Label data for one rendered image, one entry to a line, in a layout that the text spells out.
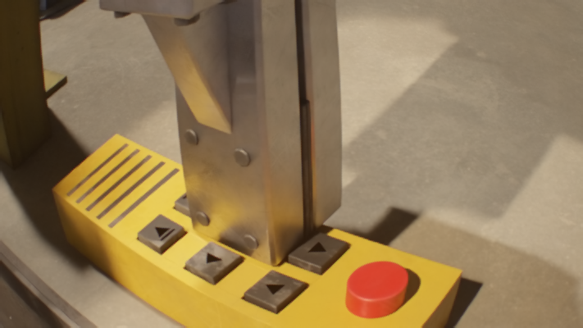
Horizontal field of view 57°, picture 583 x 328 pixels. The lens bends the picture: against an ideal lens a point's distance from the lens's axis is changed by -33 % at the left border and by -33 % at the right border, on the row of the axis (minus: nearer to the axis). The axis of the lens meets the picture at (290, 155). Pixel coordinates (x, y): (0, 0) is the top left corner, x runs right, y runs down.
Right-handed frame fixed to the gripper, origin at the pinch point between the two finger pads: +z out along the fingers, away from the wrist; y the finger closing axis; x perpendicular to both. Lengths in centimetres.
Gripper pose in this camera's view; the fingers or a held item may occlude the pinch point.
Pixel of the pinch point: (260, 158)
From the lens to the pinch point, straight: 34.7
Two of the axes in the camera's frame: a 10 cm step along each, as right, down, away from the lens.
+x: 8.2, 3.0, -4.9
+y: -5.7, 4.7, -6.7
